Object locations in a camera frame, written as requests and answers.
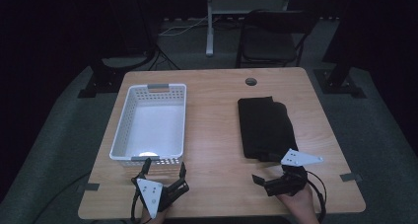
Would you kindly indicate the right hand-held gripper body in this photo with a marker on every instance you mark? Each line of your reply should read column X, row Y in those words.
column 289, row 184

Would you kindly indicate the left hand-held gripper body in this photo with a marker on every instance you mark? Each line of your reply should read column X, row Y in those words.
column 151, row 191

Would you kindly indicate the black cloth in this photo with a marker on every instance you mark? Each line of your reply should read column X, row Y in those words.
column 264, row 128

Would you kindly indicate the white perforated plastic basket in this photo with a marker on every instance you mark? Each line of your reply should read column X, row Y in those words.
column 151, row 125

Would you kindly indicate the person's right hand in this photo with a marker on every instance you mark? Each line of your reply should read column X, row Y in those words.
column 297, row 202

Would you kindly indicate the person's left hand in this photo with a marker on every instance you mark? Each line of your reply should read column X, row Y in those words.
column 154, row 219

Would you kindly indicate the grey tape strip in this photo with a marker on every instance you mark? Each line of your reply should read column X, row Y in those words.
column 351, row 177
column 88, row 186

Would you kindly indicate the black stand base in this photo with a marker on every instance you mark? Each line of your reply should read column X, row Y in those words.
column 338, row 82
column 105, row 79

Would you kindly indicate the black tripod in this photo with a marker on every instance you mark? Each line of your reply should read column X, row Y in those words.
column 161, row 58

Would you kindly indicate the black folding chair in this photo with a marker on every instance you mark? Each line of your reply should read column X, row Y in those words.
column 267, row 46

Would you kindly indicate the white metal stand frame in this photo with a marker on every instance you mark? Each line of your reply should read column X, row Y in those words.
column 210, row 26

